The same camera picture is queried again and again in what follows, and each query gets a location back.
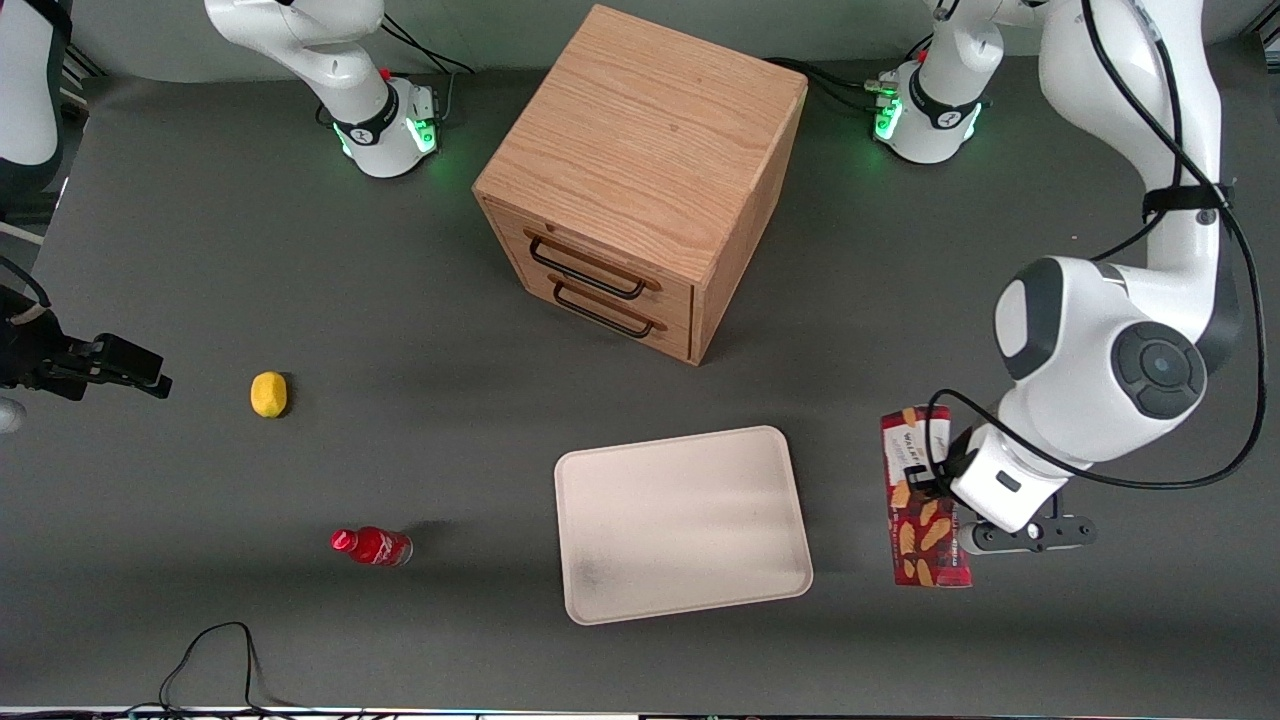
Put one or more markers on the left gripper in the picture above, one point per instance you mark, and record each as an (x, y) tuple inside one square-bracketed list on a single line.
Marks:
[(938, 474)]

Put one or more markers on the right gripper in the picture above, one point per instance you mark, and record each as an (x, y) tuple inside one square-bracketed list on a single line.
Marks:
[(32, 358)]

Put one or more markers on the red cookie box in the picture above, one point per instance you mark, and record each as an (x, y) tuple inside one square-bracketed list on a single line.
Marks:
[(925, 550)]

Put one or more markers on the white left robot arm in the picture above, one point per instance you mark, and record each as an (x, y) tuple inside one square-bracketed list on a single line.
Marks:
[(1120, 350)]

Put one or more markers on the beige rectangular plastic tray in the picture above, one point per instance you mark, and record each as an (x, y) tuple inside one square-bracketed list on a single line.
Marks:
[(680, 525)]

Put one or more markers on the yellow lemon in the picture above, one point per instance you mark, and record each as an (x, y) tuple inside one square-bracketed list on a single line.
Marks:
[(268, 394)]

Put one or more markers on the wooden drawer front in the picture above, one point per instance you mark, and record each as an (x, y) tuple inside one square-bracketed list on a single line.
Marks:
[(672, 335), (670, 300)]

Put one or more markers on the small red drink bottle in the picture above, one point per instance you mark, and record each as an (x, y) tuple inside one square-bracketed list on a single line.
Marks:
[(375, 546)]

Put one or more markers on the oak wooden drawer cabinet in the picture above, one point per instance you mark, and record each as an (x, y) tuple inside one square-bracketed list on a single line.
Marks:
[(640, 130)]

